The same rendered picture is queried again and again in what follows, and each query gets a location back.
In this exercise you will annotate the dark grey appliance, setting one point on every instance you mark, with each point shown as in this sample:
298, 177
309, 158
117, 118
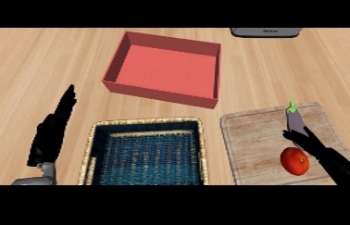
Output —
266, 32

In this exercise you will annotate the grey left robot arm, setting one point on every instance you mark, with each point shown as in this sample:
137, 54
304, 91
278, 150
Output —
41, 176

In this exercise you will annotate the red tomato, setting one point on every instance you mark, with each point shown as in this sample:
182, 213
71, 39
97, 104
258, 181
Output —
294, 161

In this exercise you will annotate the purple eggplant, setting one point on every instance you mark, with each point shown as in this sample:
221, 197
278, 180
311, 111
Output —
295, 120

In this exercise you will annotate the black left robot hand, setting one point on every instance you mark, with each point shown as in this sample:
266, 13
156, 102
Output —
50, 133

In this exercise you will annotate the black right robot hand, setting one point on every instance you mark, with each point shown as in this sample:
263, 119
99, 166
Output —
323, 156

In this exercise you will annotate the blue wicker basket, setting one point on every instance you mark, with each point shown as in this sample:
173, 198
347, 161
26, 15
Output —
145, 153

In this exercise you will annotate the red cardboard box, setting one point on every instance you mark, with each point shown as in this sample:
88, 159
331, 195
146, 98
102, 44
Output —
167, 68

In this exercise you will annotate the pale wooden cutting board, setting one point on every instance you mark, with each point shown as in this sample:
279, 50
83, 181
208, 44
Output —
260, 148

